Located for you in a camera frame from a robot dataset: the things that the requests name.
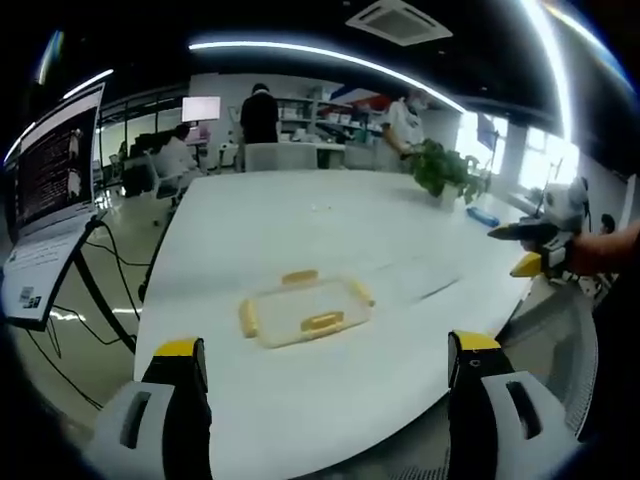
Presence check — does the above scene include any ceiling air vent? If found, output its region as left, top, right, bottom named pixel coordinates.
left=345, top=0, right=454, bottom=47

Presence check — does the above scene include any grey mesh office chair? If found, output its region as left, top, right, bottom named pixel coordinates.
left=497, top=287, right=600, bottom=444

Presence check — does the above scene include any storage shelf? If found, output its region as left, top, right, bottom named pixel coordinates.
left=277, top=88, right=392, bottom=147

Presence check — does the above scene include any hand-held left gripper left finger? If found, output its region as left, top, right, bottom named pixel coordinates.
left=92, top=337, right=214, bottom=480

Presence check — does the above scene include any background monitor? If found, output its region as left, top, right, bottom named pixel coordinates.
left=180, top=96, right=222, bottom=124

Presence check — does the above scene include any long ceiling light strip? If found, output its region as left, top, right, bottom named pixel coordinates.
left=188, top=40, right=462, bottom=110

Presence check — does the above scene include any green potted plant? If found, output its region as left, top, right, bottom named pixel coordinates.
left=408, top=138, right=494, bottom=205

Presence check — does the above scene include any black laptop stand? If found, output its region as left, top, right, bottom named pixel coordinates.
left=44, top=212, right=151, bottom=354

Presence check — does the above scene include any clear container with yellow plastic buckles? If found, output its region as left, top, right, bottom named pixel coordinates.
left=238, top=268, right=376, bottom=350

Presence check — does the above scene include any open laptop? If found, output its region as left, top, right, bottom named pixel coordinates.
left=2, top=82, right=107, bottom=331

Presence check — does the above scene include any blue flat object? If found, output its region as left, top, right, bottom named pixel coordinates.
left=465, top=205, right=500, bottom=227

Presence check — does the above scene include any black cable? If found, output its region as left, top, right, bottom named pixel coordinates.
left=19, top=222, right=151, bottom=411

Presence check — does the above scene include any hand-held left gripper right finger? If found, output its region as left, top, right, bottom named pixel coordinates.
left=447, top=329, right=576, bottom=480

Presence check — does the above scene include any person's right hand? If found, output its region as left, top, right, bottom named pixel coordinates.
left=569, top=229, right=640, bottom=276

